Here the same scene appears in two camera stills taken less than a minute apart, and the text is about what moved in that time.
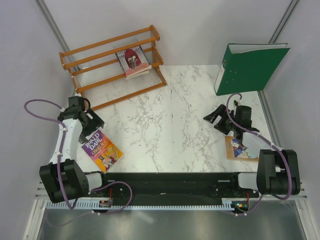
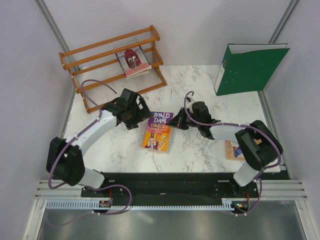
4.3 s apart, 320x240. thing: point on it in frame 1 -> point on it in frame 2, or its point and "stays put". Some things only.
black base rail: [117, 186] stays put
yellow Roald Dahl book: [102, 151] -> [157, 132]
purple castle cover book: [133, 61] stays put
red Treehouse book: [137, 74] stays put
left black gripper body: [91, 124] -> [136, 115]
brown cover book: [235, 150] stays put
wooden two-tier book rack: [114, 69] stays put
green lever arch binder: [248, 67] stays put
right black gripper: [221, 111] -> [178, 121]
